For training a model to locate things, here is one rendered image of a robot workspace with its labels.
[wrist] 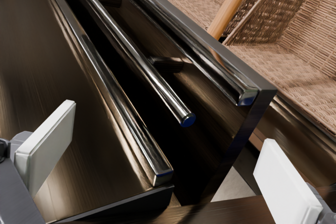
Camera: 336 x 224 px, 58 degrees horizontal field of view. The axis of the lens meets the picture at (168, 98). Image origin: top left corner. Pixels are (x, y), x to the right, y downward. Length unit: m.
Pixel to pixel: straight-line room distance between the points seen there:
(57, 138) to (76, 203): 0.11
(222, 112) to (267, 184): 0.12
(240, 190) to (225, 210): 0.21
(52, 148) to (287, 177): 0.13
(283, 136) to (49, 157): 0.59
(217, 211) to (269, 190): 0.16
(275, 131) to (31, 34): 0.52
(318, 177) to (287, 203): 0.48
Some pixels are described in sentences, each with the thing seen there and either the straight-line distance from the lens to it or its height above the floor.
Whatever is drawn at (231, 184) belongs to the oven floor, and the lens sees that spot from 0.59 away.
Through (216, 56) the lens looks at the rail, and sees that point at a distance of 0.30.
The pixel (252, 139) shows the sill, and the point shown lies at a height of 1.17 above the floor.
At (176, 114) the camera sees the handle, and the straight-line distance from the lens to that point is 0.27.
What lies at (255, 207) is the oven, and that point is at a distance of 0.41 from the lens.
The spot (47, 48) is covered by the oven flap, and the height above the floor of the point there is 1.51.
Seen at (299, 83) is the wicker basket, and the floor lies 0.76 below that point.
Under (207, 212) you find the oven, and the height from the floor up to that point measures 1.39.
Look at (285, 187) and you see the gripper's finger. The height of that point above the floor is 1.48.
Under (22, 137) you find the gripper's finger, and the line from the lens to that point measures 0.18.
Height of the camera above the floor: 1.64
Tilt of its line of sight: 40 degrees down
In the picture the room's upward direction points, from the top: 81 degrees counter-clockwise
